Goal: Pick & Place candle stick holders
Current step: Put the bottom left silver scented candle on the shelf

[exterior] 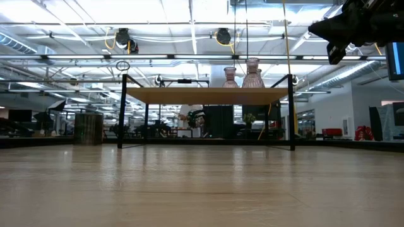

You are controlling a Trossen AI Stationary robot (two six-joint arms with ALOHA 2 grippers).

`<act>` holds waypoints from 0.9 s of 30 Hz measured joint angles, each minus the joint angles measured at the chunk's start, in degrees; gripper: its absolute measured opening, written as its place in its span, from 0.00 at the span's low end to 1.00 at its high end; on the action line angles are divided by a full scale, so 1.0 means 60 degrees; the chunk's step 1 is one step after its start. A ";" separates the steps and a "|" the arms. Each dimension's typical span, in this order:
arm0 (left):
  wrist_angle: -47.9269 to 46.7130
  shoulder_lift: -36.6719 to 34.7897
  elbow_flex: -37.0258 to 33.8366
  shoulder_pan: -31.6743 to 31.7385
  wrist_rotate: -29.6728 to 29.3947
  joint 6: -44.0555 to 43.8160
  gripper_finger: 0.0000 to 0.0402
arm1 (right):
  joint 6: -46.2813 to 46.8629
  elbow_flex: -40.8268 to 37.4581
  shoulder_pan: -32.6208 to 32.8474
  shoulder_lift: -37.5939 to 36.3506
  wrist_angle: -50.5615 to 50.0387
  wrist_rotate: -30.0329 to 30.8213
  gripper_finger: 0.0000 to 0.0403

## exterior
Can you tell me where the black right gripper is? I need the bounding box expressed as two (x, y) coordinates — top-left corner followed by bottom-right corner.
(308, 0), (404, 66)

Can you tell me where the long ceiling light bar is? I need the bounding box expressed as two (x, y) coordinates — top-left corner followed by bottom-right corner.
(0, 54), (388, 61)

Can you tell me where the dark ribbed cylinder bin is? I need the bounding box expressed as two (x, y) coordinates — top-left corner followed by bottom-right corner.
(74, 112), (104, 146)

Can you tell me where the black ceiling cable reel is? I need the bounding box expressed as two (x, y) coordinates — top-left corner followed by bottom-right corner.
(215, 27), (233, 45)
(114, 27), (140, 54)

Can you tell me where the yellow hanging cable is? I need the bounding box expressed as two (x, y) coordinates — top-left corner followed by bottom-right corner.
(282, 0), (300, 136)

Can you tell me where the black partition board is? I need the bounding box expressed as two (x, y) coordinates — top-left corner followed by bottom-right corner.
(203, 105), (235, 139)

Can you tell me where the studio light softbox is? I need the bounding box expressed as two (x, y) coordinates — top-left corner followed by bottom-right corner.
(47, 99), (68, 112)

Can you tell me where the red storage bin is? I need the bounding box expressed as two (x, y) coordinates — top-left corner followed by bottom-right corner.
(321, 127), (343, 137)

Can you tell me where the person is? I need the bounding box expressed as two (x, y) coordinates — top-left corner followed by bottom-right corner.
(178, 104), (203, 138)

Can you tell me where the black flat screen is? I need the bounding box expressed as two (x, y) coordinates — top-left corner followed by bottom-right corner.
(8, 109), (32, 123)

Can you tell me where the black standing panel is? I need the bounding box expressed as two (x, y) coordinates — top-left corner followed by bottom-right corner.
(369, 106), (383, 142)

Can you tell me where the black-framed wooden shelf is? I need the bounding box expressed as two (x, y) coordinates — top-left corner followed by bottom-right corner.
(117, 73), (297, 151)

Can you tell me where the red bag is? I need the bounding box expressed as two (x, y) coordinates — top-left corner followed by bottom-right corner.
(354, 125), (375, 141)

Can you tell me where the pink glass candle stick holder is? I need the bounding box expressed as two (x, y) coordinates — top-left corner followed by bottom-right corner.
(241, 57), (263, 88)
(222, 66), (239, 88)

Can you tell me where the wall-mounted monitor blue screen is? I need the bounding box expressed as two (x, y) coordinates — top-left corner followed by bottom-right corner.
(385, 42), (404, 81)

